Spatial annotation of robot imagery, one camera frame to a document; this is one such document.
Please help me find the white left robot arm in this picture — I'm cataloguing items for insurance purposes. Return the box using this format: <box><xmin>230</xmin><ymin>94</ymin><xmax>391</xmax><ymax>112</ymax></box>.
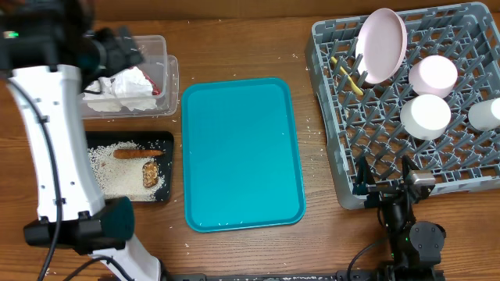
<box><xmin>1</xmin><ymin>0</ymin><xmax>169</xmax><ymax>280</ymax></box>

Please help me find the black tray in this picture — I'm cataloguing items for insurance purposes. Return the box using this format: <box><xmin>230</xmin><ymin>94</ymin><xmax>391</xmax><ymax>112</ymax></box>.
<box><xmin>86</xmin><ymin>131</ymin><xmax>174</xmax><ymax>201</ymax></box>

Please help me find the brown carrot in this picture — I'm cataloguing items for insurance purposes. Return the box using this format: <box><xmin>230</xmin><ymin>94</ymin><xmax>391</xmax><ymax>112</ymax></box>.
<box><xmin>112</xmin><ymin>149</ymin><xmax>164</xmax><ymax>159</ymax></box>

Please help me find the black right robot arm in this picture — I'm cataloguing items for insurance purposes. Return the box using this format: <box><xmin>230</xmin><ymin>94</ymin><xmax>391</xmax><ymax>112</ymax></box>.
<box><xmin>346</xmin><ymin>155</ymin><xmax>446</xmax><ymax>281</ymax></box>

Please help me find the white napkin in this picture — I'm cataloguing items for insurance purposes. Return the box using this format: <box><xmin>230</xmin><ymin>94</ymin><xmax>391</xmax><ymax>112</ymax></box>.
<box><xmin>82</xmin><ymin>66</ymin><xmax>156</xmax><ymax>112</ymax></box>

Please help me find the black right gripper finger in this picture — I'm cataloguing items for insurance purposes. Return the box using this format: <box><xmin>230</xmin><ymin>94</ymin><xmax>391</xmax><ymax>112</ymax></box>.
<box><xmin>402</xmin><ymin>155</ymin><xmax>419</xmax><ymax>174</ymax></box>
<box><xmin>355</xmin><ymin>156</ymin><xmax>375</xmax><ymax>188</ymax></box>

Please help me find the clear plastic bin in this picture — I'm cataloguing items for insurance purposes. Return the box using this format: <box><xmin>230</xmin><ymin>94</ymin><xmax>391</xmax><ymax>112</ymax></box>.
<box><xmin>80</xmin><ymin>35</ymin><xmax>179</xmax><ymax>119</ymax></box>

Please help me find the pile of white rice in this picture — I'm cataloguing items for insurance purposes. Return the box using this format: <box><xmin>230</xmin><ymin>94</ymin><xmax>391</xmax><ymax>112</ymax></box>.
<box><xmin>87</xmin><ymin>141</ymin><xmax>165</xmax><ymax>201</ymax></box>

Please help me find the large pink plate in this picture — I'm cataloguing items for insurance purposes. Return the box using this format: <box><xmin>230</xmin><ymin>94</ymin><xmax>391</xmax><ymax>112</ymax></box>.
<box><xmin>355</xmin><ymin>8</ymin><xmax>407</xmax><ymax>84</ymax></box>

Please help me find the grey dishwasher rack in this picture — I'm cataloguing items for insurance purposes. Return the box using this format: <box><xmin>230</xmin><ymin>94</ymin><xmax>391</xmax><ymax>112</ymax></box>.
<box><xmin>305</xmin><ymin>2</ymin><xmax>499</xmax><ymax>209</ymax></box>

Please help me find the granola bar piece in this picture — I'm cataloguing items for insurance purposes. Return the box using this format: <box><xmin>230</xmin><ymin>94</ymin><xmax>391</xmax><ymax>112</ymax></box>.
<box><xmin>142</xmin><ymin>162</ymin><xmax>159</xmax><ymax>188</ymax></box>

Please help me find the yellow plastic spoon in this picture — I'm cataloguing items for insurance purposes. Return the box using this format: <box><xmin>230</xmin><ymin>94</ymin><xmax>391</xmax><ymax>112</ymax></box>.
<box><xmin>330</xmin><ymin>56</ymin><xmax>364</xmax><ymax>97</ymax></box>

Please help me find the cream cup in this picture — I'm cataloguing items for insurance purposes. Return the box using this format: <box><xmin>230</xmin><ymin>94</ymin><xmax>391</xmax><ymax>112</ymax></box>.
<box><xmin>468</xmin><ymin>98</ymin><xmax>500</xmax><ymax>131</ymax></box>

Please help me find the red snack wrapper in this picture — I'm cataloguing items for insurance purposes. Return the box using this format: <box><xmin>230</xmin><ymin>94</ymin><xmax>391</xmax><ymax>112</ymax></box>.
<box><xmin>136</xmin><ymin>67</ymin><xmax>160</xmax><ymax>96</ymax></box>

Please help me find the teal serving tray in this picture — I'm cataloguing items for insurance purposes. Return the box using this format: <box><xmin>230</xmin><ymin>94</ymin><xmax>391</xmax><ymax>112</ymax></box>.
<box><xmin>181</xmin><ymin>77</ymin><xmax>306</xmax><ymax>233</ymax></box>

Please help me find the small pink plate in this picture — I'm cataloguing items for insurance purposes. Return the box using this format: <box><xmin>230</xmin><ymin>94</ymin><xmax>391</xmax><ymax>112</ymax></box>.
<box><xmin>409</xmin><ymin>55</ymin><xmax>458</xmax><ymax>98</ymax></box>

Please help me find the cream bowl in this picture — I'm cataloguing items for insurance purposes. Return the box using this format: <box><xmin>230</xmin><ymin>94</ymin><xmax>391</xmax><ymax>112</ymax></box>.
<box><xmin>400</xmin><ymin>94</ymin><xmax>452</xmax><ymax>141</ymax></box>

